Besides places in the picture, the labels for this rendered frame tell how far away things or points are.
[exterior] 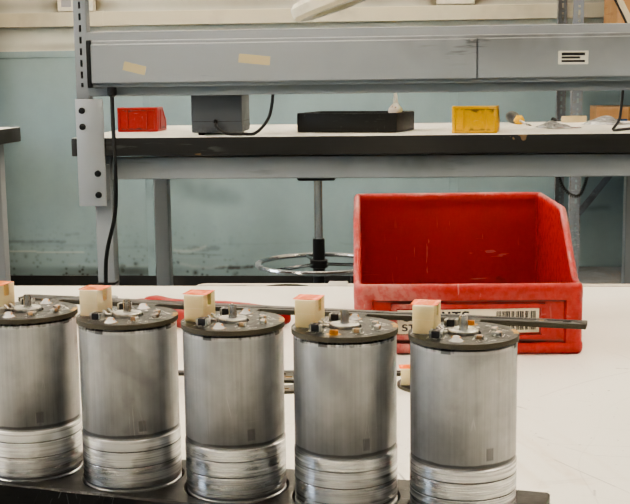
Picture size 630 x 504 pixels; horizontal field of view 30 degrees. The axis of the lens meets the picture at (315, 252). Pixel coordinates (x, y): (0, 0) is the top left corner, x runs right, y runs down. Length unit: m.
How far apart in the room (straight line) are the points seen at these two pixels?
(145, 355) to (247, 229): 4.41
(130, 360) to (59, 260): 4.60
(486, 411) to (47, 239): 4.64
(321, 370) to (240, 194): 4.42
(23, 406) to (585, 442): 0.19
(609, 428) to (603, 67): 2.13
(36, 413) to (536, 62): 2.24
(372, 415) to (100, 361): 0.07
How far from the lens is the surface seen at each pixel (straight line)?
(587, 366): 0.50
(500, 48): 2.49
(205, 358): 0.27
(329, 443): 0.27
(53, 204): 4.85
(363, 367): 0.26
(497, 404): 0.26
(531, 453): 0.38
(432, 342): 0.26
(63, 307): 0.31
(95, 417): 0.29
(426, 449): 0.26
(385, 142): 2.52
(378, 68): 2.49
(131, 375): 0.28
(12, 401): 0.30
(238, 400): 0.27
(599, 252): 4.72
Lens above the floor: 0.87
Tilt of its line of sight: 8 degrees down
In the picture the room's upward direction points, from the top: 1 degrees counter-clockwise
